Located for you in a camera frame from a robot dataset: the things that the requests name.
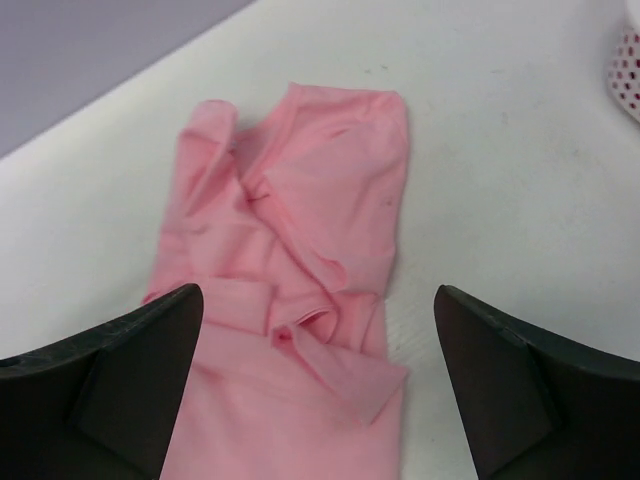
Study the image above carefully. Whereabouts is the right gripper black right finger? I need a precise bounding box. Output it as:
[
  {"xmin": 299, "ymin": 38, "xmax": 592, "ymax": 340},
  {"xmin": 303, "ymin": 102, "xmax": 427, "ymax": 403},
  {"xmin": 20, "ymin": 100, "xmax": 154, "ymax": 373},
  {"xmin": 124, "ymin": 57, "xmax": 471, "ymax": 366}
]
[{"xmin": 434, "ymin": 285, "xmax": 639, "ymax": 479}]

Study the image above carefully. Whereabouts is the white perforated plastic basket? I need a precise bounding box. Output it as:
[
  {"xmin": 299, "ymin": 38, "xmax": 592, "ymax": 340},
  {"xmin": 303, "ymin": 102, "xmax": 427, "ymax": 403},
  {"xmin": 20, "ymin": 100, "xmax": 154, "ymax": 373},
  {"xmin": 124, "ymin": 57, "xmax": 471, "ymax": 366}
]
[{"xmin": 606, "ymin": 0, "xmax": 640, "ymax": 122}]

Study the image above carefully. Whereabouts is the pink t-shirt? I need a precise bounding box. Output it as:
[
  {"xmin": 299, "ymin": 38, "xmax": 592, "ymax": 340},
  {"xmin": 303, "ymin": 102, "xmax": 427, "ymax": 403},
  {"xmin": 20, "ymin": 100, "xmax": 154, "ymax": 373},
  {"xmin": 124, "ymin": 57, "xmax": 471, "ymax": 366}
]
[{"xmin": 146, "ymin": 84, "xmax": 409, "ymax": 479}]

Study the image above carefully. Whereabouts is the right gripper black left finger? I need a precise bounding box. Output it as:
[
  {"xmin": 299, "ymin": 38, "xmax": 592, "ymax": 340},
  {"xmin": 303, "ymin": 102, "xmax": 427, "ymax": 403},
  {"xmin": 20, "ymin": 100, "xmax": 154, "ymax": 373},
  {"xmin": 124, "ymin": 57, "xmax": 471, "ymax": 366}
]
[{"xmin": 1, "ymin": 284, "xmax": 203, "ymax": 479}]

